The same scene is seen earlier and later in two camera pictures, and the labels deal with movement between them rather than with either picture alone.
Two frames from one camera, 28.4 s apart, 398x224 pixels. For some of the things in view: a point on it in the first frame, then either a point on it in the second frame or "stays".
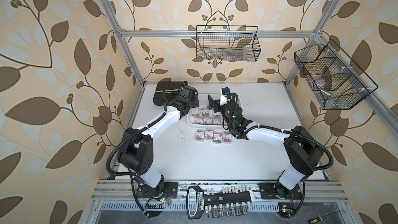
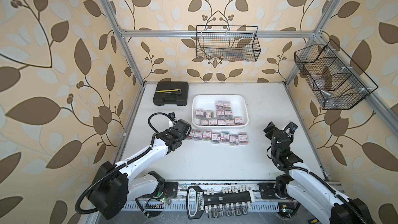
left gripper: (195, 100) → (167, 131)
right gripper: (212, 101) → (271, 127)
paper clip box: (209, 135) stays
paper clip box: (226, 138) stays
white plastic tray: (201, 115) stays
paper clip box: (217, 138) stays
